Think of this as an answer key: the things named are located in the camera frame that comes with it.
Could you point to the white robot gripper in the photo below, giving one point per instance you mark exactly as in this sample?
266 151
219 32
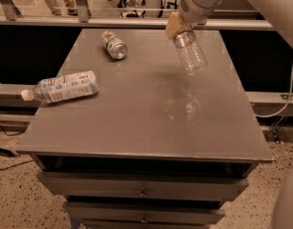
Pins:
194 10

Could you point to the lower grey drawer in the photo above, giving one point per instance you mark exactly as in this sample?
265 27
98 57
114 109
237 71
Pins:
142 213

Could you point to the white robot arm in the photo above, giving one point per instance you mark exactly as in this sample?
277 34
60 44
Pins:
279 13

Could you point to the clear plastic water bottle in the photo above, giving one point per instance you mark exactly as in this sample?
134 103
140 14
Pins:
190 53

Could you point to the labelled blue white bottle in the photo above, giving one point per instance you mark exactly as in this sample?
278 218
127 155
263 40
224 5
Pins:
62 88

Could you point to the grey drawer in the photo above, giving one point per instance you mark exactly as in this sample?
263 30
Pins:
142 213
126 186

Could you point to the grey drawer cabinet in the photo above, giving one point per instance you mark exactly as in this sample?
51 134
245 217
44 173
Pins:
149 118

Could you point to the silver green drink can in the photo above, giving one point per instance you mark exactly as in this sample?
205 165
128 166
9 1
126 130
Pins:
115 47

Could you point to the upper grey drawer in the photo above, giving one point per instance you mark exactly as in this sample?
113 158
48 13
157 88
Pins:
126 186

